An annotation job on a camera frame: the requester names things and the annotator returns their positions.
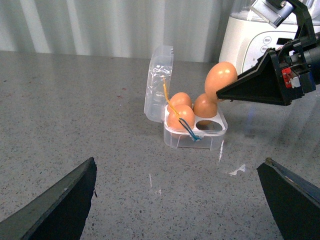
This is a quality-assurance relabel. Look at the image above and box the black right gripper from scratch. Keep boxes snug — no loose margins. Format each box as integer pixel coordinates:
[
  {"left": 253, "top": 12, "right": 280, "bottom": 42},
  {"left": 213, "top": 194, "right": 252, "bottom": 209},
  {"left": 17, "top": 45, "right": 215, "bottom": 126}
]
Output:
[{"left": 216, "top": 39, "right": 320, "bottom": 106}]

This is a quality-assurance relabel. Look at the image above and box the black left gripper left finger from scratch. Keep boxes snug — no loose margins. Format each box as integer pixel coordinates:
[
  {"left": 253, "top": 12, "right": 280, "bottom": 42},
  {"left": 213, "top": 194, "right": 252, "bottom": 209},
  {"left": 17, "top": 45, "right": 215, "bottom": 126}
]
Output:
[{"left": 0, "top": 157, "right": 97, "bottom": 240}]

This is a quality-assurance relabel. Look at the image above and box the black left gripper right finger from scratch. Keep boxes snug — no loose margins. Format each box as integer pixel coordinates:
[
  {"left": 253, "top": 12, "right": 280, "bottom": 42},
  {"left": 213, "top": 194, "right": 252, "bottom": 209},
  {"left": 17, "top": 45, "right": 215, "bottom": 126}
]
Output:
[{"left": 257, "top": 157, "right": 320, "bottom": 240}]

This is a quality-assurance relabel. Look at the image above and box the brown egg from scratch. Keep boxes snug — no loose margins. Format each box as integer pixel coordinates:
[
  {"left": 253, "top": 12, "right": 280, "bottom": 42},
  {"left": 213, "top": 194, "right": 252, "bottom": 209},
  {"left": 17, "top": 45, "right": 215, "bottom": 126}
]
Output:
[
  {"left": 204, "top": 61, "right": 238, "bottom": 103},
  {"left": 167, "top": 92, "right": 192, "bottom": 113},
  {"left": 193, "top": 93, "right": 218, "bottom": 118},
  {"left": 167, "top": 104, "right": 195, "bottom": 132}
]

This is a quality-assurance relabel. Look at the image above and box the clear plastic egg box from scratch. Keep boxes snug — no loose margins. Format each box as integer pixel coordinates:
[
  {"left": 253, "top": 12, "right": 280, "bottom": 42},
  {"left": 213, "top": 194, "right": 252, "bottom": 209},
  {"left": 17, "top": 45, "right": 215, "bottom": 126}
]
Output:
[{"left": 144, "top": 45, "right": 228, "bottom": 150}]

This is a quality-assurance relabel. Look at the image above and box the blue rubber band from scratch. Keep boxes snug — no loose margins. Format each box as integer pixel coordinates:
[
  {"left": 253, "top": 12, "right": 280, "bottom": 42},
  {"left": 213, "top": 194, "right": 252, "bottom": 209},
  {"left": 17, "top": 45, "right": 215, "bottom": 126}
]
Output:
[{"left": 178, "top": 117, "right": 202, "bottom": 142}]

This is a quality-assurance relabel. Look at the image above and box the yellow rubber band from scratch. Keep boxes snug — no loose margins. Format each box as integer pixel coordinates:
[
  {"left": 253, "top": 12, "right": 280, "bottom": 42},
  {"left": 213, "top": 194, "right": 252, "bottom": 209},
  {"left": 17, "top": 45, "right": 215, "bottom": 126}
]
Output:
[{"left": 162, "top": 77, "right": 180, "bottom": 120}]

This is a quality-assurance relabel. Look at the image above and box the white Joyoung soymilk maker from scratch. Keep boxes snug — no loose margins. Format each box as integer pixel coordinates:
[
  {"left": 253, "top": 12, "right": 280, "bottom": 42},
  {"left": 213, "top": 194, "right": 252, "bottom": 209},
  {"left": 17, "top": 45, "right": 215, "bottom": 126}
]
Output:
[{"left": 218, "top": 0, "right": 320, "bottom": 76}]

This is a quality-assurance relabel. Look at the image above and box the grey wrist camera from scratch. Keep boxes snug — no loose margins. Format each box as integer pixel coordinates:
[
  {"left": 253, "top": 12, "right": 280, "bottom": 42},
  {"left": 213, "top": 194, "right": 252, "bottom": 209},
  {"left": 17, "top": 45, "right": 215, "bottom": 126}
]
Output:
[{"left": 249, "top": 0, "right": 294, "bottom": 28}]

